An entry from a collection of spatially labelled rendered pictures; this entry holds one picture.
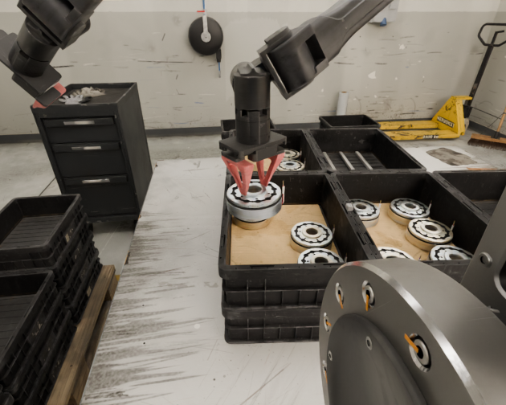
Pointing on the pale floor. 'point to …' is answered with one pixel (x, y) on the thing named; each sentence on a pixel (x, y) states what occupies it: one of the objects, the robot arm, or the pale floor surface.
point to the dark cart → (99, 150)
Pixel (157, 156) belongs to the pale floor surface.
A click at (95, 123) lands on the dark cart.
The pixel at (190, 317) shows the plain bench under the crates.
